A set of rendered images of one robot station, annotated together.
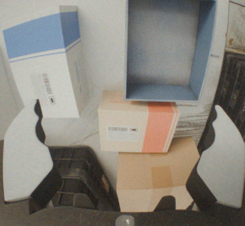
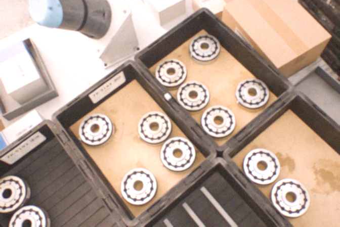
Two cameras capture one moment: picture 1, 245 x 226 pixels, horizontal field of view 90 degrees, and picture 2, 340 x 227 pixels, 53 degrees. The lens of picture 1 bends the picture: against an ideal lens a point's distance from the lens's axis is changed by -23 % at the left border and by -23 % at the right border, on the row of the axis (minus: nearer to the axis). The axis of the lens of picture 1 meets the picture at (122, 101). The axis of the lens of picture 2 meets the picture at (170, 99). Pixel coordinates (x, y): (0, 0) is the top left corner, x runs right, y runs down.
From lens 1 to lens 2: 137 cm
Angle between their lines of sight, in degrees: 57
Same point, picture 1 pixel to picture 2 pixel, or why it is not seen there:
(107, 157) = not seen: hidden behind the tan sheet
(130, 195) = (235, 6)
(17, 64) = not seen: outside the picture
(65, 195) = (196, 25)
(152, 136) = not seen: outside the picture
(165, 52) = not seen: outside the picture
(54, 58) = not seen: outside the picture
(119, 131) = (208, 1)
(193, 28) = not seen: outside the picture
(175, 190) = not seen: outside the picture
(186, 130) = not seen: hidden behind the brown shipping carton
